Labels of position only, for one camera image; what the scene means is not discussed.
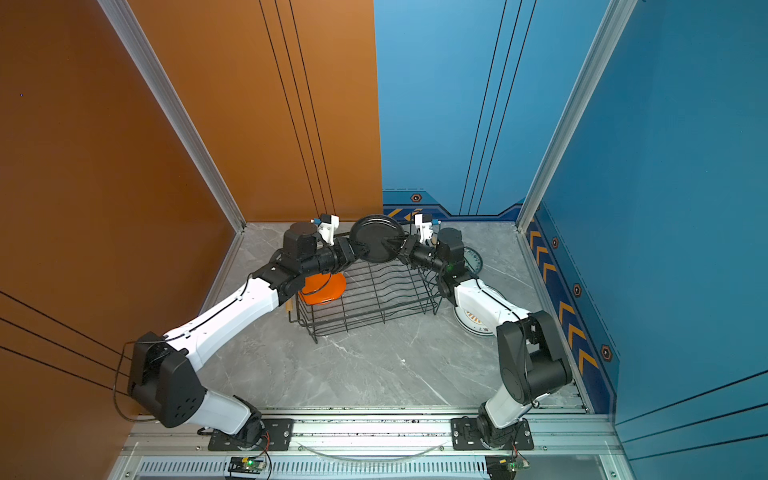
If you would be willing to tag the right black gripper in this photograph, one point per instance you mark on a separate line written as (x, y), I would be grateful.
(410, 250)

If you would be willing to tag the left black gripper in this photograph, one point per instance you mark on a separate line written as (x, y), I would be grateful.
(344, 252)

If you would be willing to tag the teal patterned plate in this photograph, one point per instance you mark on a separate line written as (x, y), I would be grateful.
(473, 260)

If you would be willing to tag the orange plate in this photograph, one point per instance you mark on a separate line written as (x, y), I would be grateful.
(323, 288)

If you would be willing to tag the white plate red dotted pattern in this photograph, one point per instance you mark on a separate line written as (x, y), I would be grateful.
(474, 318)

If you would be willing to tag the black plate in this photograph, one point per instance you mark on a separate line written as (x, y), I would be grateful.
(377, 238)

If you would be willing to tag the black wire dish rack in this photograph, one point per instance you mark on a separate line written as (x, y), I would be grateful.
(375, 294)

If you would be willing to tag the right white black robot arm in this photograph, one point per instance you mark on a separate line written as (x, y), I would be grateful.
(533, 362)

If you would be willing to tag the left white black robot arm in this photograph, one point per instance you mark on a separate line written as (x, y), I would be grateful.
(164, 368)

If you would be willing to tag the right circuit board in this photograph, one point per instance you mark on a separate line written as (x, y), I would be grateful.
(505, 467)

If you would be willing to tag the left green circuit board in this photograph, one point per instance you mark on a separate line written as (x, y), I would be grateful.
(247, 467)

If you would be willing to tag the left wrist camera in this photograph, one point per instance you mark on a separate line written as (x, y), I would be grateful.
(327, 226)

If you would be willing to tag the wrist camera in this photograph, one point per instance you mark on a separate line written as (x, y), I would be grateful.
(327, 226)
(425, 225)

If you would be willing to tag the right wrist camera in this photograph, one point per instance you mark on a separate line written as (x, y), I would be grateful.
(425, 225)

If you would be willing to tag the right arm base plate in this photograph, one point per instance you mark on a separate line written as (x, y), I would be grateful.
(478, 433)

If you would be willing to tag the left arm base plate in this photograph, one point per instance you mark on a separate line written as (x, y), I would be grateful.
(270, 434)

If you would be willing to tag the aluminium mounting rail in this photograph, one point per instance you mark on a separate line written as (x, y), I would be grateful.
(400, 443)

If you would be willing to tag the right aluminium corner post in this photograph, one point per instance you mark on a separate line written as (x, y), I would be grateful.
(609, 32)

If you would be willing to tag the aluminium corner post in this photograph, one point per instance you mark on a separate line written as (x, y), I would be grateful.
(128, 29)
(609, 32)

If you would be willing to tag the left aluminium corner post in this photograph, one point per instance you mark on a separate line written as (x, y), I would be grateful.
(128, 29)

